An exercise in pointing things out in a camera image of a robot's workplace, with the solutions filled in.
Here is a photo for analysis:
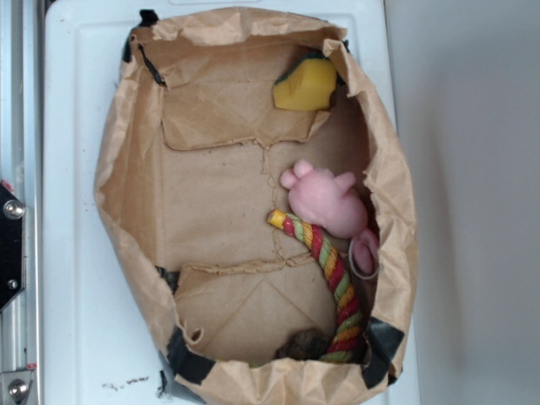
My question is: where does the aluminium frame rail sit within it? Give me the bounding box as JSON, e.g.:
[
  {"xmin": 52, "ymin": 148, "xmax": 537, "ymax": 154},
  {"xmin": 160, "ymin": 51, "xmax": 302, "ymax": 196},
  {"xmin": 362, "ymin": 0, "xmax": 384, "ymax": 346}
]
[{"xmin": 1, "ymin": 1, "xmax": 41, "ymax": 404}]

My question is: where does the brown paper bag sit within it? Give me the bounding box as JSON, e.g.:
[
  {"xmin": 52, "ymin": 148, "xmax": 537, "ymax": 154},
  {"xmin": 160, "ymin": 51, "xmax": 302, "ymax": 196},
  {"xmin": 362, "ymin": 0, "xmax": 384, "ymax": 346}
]
[{"xmin": 94, "ymin": 7, "xmax": 419, "ymax": 404}]

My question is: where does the pink plush toy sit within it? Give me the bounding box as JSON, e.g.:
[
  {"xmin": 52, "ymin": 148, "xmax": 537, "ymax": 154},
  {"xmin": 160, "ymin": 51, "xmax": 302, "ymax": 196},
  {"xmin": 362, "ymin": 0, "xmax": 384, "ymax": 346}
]
[{"xmin": 279, "ymin": 159, "xmax": 380, "ymax": 279}]

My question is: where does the dark fuzzy ball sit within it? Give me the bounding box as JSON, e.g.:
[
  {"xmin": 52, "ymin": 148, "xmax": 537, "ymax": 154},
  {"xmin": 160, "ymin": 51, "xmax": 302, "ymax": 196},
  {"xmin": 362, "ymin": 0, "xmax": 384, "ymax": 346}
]
[{"xmin": 275, "ymin": 327, "xmax": 331, "ymax": 361}]

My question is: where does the black metal bracket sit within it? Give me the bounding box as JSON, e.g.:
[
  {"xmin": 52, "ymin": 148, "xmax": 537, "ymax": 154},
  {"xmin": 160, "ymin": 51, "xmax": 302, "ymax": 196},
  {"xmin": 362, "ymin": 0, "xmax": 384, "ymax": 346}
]
[{"xmin": 0, "ymin": 179, "xmax": 26, "ymax": 311}]

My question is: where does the multicolour rope toy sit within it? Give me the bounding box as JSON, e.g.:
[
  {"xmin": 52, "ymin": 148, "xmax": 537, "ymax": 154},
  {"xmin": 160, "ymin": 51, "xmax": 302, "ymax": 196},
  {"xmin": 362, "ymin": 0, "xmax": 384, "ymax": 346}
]
[{"xmin": 267, "ymin": 209, "xmax": 362, "ymax": 364}]

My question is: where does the yellow green sponge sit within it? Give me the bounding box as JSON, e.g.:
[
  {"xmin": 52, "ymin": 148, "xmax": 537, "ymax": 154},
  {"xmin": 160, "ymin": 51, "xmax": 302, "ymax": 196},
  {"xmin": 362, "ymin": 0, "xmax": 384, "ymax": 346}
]
[{"xmin": 272, "ymin": 54, "xmax": 338, "ymax": 111}]

